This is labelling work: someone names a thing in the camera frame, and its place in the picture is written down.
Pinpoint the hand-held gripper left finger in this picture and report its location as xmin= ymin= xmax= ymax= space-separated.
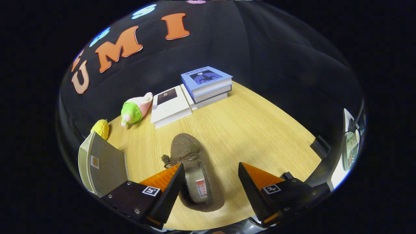
xmin=101 ymin=162 xmax=186 ymax=230

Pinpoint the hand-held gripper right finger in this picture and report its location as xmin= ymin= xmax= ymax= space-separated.
xmin=238 ymin=162 xmax=320 ymax=228

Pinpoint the brown fuzzy shoe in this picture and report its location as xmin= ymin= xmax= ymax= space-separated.
xmin=162 ymin=133 xmax=225 ymax=213

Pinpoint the grey fabric storage box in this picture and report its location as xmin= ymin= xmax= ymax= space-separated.
xmin=78 ymin=131 xmax=130 ymax=197

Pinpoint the black flat block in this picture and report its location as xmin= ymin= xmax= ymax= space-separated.
xmin=310 ymin=136 xmax=331 ymax=160

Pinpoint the white book with portrait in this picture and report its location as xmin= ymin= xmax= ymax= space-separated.
xmin=150 ymin=85 xmax=192 ymax=129

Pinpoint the pink and green plush toy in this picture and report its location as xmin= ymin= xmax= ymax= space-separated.
xmin=121 ymin=92 xmax=153 ymax=127

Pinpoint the yellow plush toy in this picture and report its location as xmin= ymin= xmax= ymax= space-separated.
xmin=90 ymin=119 xmax=110 ymax=141

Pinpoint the grey spine book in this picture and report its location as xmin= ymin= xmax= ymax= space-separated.
xmin=192 ymin=84 xmax=232 ymax=104

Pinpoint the blue cover book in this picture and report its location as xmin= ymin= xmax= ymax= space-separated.
xmin=181 ymin=66 xmax=233 ymax=97

